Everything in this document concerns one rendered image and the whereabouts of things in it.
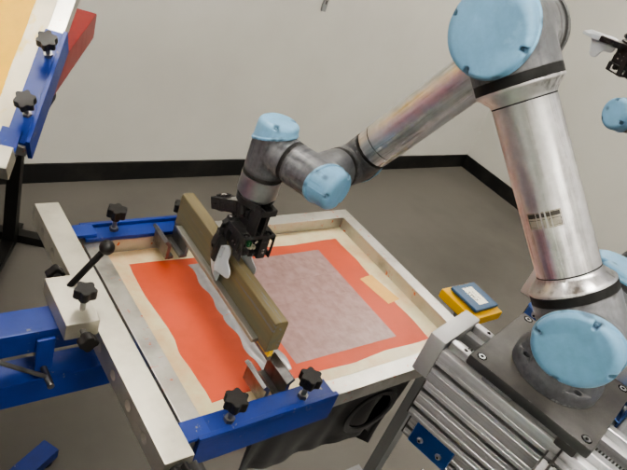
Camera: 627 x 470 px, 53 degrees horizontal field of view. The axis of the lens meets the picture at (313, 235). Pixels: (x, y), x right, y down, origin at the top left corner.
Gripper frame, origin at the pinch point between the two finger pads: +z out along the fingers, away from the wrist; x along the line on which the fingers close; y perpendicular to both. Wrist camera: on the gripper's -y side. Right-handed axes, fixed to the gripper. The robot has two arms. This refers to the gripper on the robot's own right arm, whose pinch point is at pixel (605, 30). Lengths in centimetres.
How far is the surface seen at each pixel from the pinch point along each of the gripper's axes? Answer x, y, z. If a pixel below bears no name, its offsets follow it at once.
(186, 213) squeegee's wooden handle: -111, 41, -16
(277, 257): -85, 61, -10
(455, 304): -38, 68, -27
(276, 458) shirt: -94, 89, -49
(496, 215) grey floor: 170, 192, 173
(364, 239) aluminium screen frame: -57, 62, -4
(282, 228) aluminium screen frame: -80, 60, 1
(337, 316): -77, 62, -32
